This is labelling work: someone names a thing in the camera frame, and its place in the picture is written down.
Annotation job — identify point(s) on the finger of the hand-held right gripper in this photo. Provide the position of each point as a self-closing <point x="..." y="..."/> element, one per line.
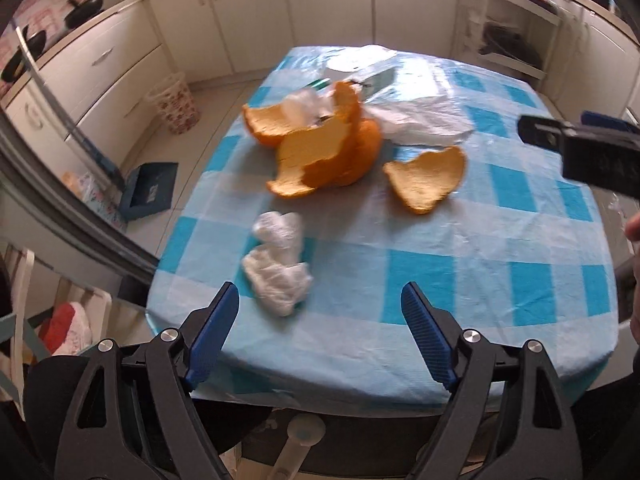
<point x="610" y="121"/>
<point x="542" y="132"/>

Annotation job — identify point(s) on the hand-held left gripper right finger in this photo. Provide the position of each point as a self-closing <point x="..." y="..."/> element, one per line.
<point x="430" y="335"/>

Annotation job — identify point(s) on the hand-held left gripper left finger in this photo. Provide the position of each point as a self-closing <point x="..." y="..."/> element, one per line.
<point x="212" y="335"/>

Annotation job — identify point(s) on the white tissue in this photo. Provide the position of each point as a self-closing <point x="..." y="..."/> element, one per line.
<point x="275" y="282"/>
<point x="280" y="232"/>

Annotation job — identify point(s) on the white plastic bag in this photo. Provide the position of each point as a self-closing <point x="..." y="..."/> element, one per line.
<point x="425" y="120"/>

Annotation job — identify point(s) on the green wrapper strip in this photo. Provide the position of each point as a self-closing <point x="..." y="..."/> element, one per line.
<point x="317" y="83"/>

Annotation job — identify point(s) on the person's right hand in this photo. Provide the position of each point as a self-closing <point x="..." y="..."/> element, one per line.
<point x="636" y="300"/>

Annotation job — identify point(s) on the white drawer cabinet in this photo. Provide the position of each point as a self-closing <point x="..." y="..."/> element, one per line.
<point x="600" y="60"/>
<point x="100" y="60"/>

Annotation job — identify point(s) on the blue checkered plastic tablecloth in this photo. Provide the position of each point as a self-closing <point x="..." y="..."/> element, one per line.
<point x="450" y="270"/>

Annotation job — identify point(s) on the white rolling storage cart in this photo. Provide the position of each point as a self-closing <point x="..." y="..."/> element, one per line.
<point x="470" y="20"/>

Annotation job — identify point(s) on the red white cloth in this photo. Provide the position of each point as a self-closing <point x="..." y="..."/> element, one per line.
<point x="67" y="327"/>

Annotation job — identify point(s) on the blue dustpan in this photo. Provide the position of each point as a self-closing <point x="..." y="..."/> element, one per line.
<point x="150" y="190"/>

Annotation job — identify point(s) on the printed cardboard box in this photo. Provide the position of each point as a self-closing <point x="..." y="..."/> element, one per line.
<point x="92" y="197"/>

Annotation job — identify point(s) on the white blue shelving rack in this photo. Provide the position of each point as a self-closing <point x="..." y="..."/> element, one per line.
<point x="22" y="285"/>

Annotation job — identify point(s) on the floral waste basket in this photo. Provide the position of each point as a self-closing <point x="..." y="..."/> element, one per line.
<point x="175" y="105"/>

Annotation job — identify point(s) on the white door cabinet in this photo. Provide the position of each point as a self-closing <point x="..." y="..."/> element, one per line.
<point x="300" y="10"/>

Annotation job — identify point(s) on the black stove wok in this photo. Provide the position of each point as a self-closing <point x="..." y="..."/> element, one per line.
<point x="22" y="57"/>

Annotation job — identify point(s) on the black cooking pot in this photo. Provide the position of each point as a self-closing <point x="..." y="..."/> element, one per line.
<point x="85" y="10"/>

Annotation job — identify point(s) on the grey sliding door frame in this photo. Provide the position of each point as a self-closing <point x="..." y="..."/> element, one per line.
<point x="75" y="220"/>

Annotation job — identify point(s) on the pink wall poster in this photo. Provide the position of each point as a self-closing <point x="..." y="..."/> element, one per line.
<point x="45" y="5"/>

